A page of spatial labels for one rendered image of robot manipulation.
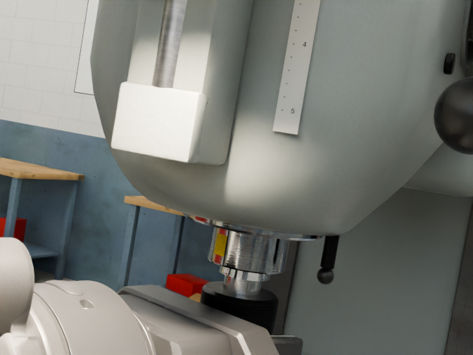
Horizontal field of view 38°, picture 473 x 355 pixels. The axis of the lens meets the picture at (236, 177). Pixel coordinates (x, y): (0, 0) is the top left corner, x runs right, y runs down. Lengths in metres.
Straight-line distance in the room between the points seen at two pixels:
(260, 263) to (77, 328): 0.13
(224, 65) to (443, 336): 0.53
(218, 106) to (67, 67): 5.64
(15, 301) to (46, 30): 5.89
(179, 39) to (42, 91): 5.78
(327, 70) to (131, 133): 0.09
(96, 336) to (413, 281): 0.51
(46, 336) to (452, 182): 0.30
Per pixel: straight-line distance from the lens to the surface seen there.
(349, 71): 0.31
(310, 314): 0.80
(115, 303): 0.32
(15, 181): 5.12
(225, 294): 0.40
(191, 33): 0.29
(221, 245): 0.39
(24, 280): 0.27
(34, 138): 6.06
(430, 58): 0.34
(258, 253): 0.39
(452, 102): 0.26
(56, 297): 0.31
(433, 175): 0.48
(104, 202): 5.60
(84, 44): 5.86
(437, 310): 0.77
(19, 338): 0.28
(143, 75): 0.30
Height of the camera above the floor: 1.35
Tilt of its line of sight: 3 degrees down
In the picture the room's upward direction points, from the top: 10 degrees clockwise
